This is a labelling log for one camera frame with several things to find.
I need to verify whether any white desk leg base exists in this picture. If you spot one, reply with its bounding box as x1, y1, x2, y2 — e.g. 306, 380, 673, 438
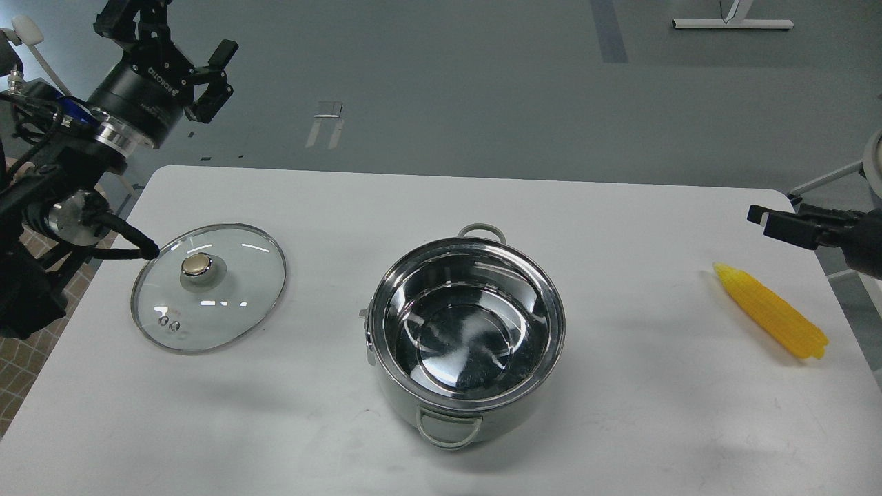
671, 1, 794, 31

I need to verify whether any stainless steel cooking pot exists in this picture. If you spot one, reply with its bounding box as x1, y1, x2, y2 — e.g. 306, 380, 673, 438
359, 223, 565, 451

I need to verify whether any white chair at right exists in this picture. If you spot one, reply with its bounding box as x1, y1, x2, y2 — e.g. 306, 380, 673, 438
786, 130, 881, 209

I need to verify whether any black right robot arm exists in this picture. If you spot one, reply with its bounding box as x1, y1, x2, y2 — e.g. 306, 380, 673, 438
746, 204, 881, 280

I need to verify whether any yellow toy corn cob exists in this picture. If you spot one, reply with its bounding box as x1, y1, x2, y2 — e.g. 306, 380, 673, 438
712, 262, 829, 359

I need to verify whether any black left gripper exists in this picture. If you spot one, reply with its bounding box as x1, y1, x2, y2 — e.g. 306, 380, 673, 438
86, 1, 238, 149

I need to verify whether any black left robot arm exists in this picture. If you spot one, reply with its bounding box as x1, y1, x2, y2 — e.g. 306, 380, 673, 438
1, 1, 238, 340

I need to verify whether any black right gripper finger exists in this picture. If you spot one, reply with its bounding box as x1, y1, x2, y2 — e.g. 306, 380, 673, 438
747, 204, 861, 250

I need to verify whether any glass pot lid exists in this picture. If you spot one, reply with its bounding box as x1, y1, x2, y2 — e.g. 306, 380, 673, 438
130, 223, 287, 355

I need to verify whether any beige checkered cloth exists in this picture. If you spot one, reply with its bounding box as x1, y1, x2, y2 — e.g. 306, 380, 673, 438
0, 227, 119, 439

